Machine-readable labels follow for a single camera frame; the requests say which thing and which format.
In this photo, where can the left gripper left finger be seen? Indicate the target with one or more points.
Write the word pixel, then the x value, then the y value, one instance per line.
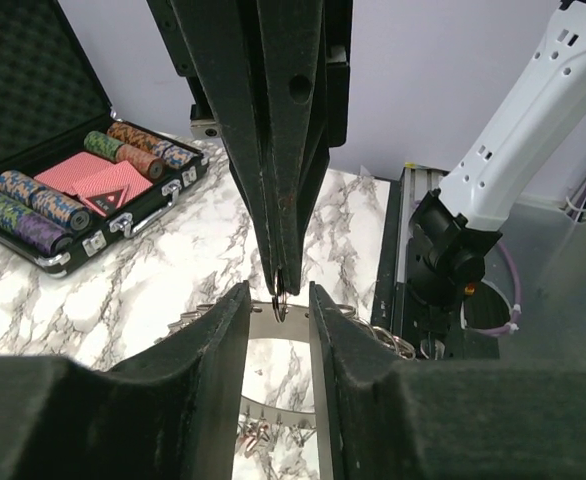
pixel 169 412

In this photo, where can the pink playing card deck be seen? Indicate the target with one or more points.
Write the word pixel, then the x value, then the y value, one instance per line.
pixel 101 185

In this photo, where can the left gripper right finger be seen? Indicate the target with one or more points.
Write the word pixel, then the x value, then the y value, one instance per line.
pixel 379 416

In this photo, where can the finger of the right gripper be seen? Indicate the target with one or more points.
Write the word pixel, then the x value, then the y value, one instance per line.
pixel 224 42
pixel 292 35

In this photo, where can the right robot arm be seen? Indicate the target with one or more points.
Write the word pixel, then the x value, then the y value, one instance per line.
pixel 542 108

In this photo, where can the metal key ring disc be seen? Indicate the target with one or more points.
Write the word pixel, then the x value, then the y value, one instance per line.
pixel 278 374

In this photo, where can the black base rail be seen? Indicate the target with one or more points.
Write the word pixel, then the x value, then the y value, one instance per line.
pixel 439 261

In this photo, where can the black poker chip case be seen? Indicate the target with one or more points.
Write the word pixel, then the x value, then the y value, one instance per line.
pixel 52 106

